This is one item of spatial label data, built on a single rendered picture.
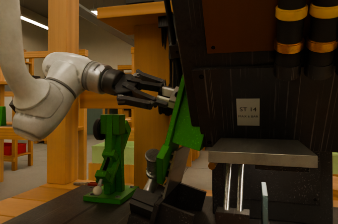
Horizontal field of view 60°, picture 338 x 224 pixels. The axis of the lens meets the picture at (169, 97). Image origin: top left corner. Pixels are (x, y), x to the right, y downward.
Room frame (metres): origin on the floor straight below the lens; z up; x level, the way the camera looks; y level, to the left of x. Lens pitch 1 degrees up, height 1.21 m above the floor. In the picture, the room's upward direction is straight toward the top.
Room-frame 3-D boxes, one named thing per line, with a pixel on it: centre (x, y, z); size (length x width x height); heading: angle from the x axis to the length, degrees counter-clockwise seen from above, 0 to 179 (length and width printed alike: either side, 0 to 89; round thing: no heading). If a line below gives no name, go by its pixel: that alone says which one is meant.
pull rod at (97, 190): (0.90, 0.21, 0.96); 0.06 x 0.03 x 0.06; 164
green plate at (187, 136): (0.71, -0.06, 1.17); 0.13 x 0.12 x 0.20; 74
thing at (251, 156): (0.64, -0.19, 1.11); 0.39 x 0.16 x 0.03; 164
